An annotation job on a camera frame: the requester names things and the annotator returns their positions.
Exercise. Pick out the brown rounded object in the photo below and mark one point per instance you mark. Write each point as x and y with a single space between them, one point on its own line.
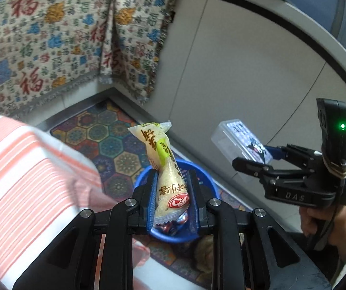
204 253

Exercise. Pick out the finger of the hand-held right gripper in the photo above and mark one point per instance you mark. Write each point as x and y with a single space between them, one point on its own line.
251 166
299 157

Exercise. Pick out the pale yellow snack packet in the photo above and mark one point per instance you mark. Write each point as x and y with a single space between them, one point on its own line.
170 181

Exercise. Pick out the orange blue foil wrapper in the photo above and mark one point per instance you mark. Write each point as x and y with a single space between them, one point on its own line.
173 226

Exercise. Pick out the clear plastic box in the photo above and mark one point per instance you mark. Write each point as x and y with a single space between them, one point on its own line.
236 136

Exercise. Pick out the blue plastic mesh basket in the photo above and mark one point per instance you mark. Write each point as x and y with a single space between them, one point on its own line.
206 182

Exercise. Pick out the orange white striped cloth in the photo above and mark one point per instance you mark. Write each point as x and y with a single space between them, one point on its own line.
33 181

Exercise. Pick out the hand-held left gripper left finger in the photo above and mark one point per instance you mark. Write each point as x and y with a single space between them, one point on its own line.
152 193

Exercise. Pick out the white cabinet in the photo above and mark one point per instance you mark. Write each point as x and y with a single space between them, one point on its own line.
251 66

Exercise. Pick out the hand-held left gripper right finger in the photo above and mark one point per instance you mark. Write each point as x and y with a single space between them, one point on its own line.
192 199

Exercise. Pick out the colourful hexagon floor mat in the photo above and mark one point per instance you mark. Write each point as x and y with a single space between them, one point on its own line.
112 148

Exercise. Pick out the floral patterned cloth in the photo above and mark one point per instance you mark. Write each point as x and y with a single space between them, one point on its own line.
55 36

